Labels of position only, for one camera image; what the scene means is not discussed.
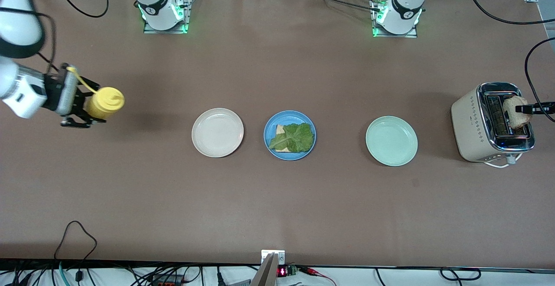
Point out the white round plate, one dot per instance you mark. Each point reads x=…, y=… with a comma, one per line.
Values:
x=217, y=132

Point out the blue round plate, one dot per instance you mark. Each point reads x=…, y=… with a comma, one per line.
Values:
x=290, y=115

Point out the yellow mustard squeeze bottle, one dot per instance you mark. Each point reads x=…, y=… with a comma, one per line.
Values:
x=106, y=102

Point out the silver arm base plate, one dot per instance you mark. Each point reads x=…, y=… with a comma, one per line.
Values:
x=409, y=34
x=187, y=13

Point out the silver mounting bracket plate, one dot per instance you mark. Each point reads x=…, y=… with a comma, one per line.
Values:
x=282, y=255

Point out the green lettuce leaf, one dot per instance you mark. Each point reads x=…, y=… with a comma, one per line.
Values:
x=297, y=138

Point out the brown bread slice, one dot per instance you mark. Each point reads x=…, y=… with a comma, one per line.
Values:
x=279, y=129
x=516, y=121

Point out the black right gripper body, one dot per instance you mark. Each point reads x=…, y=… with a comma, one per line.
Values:
x=53, y=92

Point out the red LED display module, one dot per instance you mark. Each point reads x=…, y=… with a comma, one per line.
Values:
x=282, y=271

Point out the beige chrome toaster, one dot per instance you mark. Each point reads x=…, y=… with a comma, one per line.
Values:
x=470, y=125

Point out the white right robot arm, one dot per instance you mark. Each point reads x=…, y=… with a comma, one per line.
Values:
x=151, y=0

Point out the grey metal bar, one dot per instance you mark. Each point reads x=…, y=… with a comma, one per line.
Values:
x=266, y=273

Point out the pale green round plate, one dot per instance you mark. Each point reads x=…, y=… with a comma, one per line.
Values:
x=391, y=141

